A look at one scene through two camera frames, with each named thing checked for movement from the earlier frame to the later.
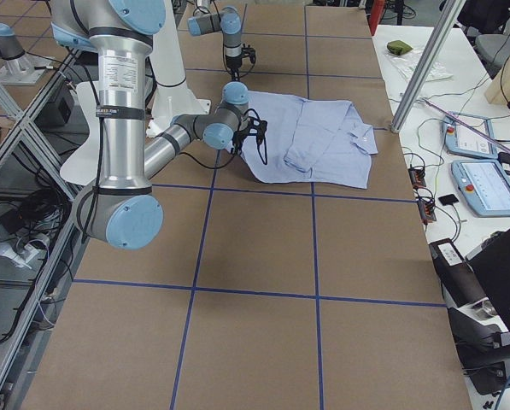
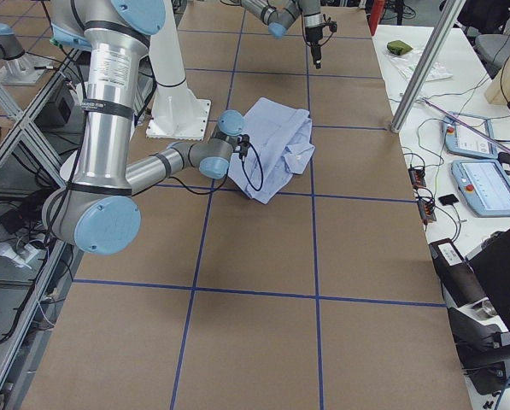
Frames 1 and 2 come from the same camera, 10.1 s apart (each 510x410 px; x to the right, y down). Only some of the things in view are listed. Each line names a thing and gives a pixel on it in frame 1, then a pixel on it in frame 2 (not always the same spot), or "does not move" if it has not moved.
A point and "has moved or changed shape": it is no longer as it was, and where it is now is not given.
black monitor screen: x=501 y=262 does not move
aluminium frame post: x=449 y=14 does not move
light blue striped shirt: x=308 y=142 has moved or changed shape
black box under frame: x=56 y=114 does not move
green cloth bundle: x=398 y=47 does not move
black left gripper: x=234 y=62 to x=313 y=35
